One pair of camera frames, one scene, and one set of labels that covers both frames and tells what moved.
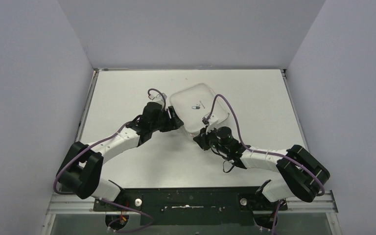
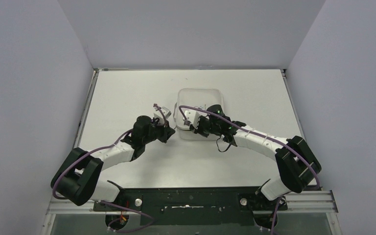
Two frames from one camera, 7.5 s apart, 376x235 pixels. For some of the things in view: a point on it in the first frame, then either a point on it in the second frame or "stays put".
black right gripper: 204,138 → 199,129
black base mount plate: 193,206 stays put
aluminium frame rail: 324,202 stays put
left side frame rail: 71,203 stays put
